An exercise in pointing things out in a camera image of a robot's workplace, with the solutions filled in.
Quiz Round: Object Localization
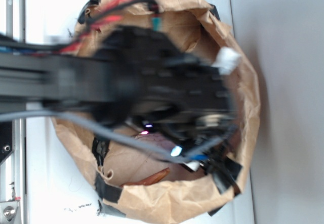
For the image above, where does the white flat ribbon cable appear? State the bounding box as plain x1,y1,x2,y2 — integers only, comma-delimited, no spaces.
211,47,242,75

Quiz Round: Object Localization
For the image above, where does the brown paper bag bin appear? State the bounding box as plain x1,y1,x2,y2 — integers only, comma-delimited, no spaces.
52,0,261,223

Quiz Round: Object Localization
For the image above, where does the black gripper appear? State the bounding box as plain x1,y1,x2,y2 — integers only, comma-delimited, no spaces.
94,26,236,143

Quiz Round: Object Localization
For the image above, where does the aluminium frame rail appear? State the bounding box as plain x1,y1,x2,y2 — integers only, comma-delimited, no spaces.
1,0,28,223

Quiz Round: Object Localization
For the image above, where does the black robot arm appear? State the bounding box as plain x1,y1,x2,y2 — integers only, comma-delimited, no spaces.
1,26,236,143

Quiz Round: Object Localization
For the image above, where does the grey braided cable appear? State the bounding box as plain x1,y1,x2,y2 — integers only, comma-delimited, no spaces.
0,110,238,164

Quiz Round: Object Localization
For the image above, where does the black metal bracket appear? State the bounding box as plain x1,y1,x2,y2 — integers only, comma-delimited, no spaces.
0,121,15,165

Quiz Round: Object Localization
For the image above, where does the red and black wire bundle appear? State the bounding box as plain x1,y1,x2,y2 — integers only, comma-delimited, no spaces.
0,0,163,58

